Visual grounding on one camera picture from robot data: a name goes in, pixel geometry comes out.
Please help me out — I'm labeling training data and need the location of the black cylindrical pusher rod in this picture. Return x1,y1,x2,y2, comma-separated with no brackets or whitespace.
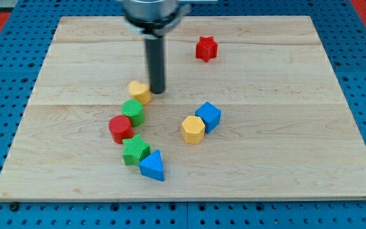
144,37,165,94

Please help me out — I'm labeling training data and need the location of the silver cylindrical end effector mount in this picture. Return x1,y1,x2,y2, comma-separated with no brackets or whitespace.
123,0,191,36

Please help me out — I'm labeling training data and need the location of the red star block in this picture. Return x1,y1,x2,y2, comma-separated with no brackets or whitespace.
195,36,218,62

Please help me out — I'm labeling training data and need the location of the blue cube block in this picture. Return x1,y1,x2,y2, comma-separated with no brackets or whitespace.
195,102,222,134

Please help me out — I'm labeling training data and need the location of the green star block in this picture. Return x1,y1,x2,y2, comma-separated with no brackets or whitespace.
122,134,151,166

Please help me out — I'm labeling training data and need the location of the yellow heart block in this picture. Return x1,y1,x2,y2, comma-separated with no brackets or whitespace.
128,80,153,105

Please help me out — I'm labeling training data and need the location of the green cylinder block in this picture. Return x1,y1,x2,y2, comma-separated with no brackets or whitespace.
121,99,145,127

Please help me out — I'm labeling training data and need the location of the red cylinder block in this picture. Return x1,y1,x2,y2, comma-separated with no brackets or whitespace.
108,115,133,144

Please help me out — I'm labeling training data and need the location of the yellow hexagon block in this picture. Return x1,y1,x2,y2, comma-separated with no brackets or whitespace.
182,116,205,144

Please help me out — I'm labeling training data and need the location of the light wooden board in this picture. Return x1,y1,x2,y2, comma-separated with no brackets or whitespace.
0,16,366,202

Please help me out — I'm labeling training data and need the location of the blue triangle block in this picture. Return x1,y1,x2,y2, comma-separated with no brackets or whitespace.
139,149,165,182

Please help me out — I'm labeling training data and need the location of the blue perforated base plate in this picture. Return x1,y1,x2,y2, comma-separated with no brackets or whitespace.
0,0,366,228

